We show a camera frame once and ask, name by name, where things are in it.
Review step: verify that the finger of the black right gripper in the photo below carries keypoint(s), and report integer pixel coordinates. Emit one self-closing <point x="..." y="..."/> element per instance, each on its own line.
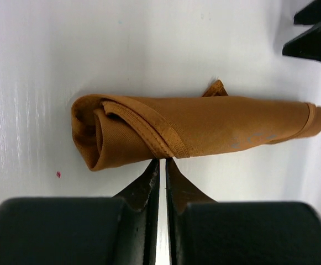
<point x="305" y="46"/>
<point x="309" y="15"/>

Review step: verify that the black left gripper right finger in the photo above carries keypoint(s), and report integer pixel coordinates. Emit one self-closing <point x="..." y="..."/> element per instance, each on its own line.
<point x="204" y="231"/>

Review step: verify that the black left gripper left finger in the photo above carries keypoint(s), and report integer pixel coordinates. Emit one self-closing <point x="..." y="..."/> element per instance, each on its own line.
<point x="84" y="230"/>

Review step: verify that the brown cloth napkin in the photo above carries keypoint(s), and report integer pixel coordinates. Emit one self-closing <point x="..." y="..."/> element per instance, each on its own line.
<point x="111" y="131"/>

